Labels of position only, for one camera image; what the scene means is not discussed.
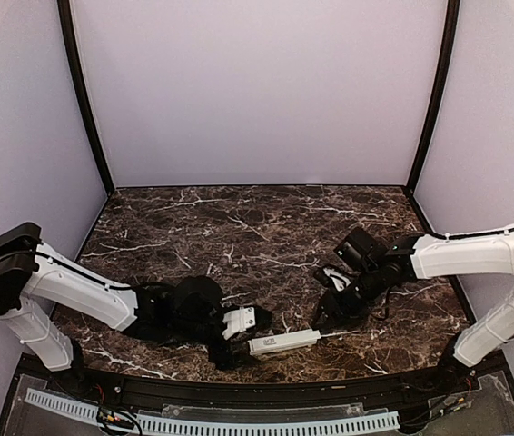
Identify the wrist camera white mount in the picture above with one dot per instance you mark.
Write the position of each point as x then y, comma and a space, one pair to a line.
332, 277
238, 321

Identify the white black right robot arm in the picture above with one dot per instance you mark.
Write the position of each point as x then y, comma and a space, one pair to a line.
376, 269

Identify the black curved front table rail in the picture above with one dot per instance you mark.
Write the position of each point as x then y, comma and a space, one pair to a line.
347, 367

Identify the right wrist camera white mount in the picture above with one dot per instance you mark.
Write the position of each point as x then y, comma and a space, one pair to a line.
332, 277

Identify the black corner frame post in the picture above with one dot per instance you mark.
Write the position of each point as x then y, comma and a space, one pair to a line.
71, 47
436, 94

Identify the black left corner frame post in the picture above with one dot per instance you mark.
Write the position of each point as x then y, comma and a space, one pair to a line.
71, 47

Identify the right small circuit board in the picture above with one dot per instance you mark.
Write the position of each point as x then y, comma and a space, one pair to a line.
454, 406

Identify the white slotted cable duct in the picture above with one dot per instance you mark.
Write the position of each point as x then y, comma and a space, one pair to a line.
188, 421

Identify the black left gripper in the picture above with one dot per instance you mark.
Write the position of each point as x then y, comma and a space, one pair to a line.
225, 360

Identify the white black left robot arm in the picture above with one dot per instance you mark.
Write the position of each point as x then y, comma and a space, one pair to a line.
158, 312

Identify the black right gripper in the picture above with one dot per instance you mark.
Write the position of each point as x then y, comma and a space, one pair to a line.
339, 313

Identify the small circuit board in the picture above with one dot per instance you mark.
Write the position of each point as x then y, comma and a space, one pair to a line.
454, 406
113, 419

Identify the white remote control body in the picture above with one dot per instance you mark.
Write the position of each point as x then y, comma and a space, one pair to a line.
283, 342

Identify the left small circuit board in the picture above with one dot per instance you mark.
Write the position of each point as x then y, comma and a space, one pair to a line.
113, 419

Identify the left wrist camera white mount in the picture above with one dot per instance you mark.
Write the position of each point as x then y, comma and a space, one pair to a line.
238, 321

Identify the black right corner frame post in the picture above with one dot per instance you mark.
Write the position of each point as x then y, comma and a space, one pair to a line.
436, 94

